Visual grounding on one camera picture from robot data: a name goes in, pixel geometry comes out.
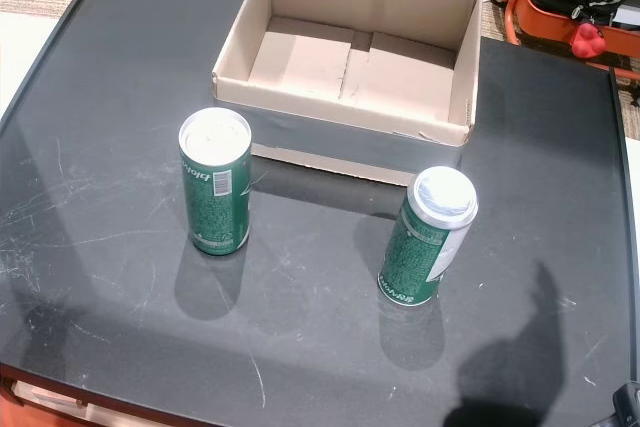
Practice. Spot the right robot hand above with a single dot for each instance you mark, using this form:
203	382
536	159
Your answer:
629	404

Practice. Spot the green soda can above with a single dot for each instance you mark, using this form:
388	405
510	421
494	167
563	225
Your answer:
215	197
415	252

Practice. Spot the open cardboard box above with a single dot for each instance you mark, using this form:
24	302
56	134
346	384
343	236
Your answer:
400	144

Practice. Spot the red rubber toy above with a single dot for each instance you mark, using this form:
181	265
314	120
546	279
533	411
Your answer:
587	42

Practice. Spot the orange utility cart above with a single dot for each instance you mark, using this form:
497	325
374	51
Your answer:
550	29

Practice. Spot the white shelf board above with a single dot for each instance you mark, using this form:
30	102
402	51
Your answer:
50	399

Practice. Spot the white side table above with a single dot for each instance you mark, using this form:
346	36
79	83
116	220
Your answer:
20	57

